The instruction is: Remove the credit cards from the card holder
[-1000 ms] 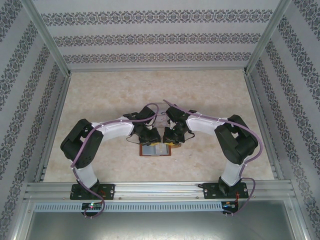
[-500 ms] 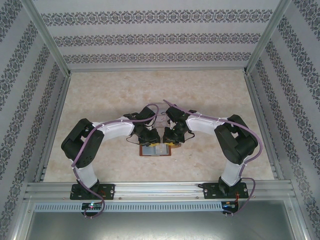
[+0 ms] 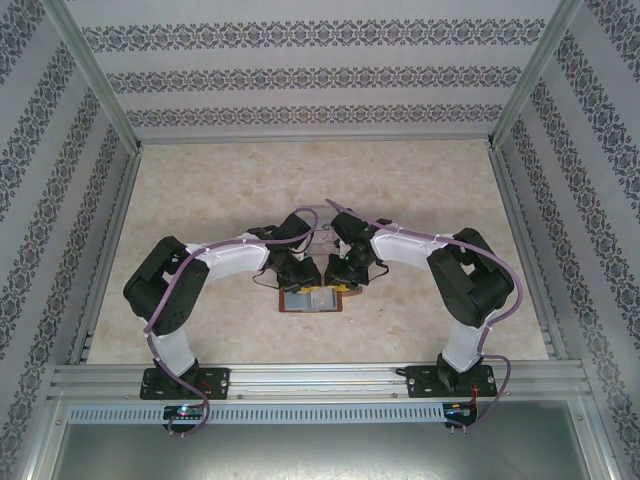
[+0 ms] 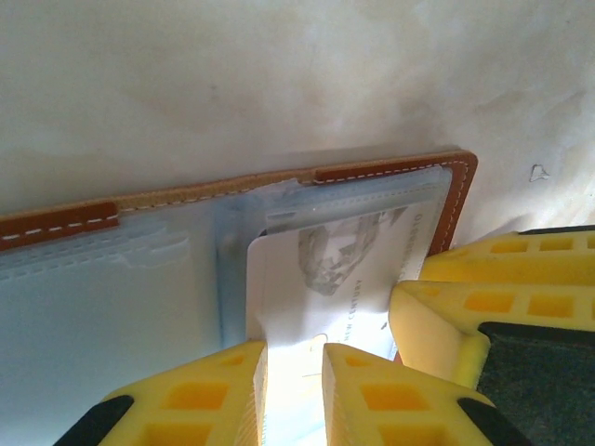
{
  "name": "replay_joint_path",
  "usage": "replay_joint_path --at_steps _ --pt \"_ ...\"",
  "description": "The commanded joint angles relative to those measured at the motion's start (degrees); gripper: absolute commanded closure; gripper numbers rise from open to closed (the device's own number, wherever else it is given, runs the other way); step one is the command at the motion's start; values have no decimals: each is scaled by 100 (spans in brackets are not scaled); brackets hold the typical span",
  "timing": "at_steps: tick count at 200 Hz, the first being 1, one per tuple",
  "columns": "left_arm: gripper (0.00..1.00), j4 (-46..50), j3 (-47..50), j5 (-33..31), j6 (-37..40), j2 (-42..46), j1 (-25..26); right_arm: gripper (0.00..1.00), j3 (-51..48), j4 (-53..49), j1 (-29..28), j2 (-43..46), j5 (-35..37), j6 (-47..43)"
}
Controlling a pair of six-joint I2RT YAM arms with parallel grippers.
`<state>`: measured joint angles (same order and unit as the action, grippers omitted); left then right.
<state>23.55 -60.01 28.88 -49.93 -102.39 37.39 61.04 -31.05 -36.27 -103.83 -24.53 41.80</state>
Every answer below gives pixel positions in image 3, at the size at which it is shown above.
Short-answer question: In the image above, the aluminium frame post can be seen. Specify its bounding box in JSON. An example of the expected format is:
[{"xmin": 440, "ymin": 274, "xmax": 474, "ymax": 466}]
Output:
[
  {"xmin": 39, "ymin": 0, "xmax": 146, "ymax": 154},
  {"xmin": 485, "ymin": 0, "xmax": 587, "ymax": 151}
]

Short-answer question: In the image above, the brown leather card holder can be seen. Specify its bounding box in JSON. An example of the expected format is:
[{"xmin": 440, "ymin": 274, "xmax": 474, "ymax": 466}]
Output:
[{"xmin": 276, "ymin": 287, "xmax": 362, "ymax": 315}]

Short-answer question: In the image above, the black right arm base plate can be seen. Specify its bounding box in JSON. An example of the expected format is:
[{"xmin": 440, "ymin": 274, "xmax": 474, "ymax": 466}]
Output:
[{"xmin": 405, "ymin": 363, "xmax": 499, "ymax": 400}]

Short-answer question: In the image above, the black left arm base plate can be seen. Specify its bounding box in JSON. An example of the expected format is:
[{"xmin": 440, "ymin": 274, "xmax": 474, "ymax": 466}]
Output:
[{"xmin": 139, "ymin": 367, "xmax": 232, "ymax": 401}]

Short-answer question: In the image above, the grey metal panel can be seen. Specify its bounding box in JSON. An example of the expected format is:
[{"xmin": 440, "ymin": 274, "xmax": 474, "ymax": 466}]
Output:
[{"xmin": 47, "ymin": 394, "xmax": 614, "ymax": 480}]

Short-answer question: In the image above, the aluminium mounting rail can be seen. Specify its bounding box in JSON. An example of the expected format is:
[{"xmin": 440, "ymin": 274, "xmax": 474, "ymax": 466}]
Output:
[{"xmin": 47, "ymin": 362, "xmax": 589, "ymax": 401}]

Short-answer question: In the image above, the grey slotted cable duct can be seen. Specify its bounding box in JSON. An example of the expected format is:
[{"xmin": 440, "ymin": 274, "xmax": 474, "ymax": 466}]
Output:
[{"xmin": 67, "ymin": 402, "xmax": 446, "ymax": 424}]

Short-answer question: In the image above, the aluminium side rail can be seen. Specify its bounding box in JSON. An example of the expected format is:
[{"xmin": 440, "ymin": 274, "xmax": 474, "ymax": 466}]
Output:
[
  {"xmin": 487, "ymin": 144, "xmax": 569, "ymax": 361},
  {"xmin": 67, "ymin": 144, "xmax": 146, "ymax": 366}
]

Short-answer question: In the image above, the pink blossom print card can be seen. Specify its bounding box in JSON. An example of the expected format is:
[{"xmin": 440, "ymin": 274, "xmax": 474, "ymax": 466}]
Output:
[{"xmin": 313, "ymin": 222, "xmax": 335, "ymax": 251}]

